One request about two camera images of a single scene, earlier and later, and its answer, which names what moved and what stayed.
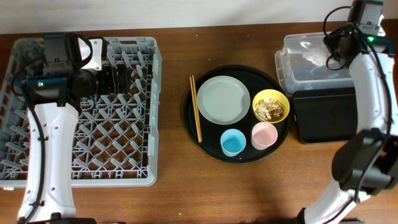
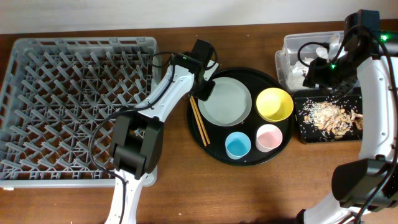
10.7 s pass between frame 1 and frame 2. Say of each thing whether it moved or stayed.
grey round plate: stayed
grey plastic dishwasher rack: stayed
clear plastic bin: stayed
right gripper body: moved
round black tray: stayed
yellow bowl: stayed
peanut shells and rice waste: moved
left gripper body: moved
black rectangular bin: stayed
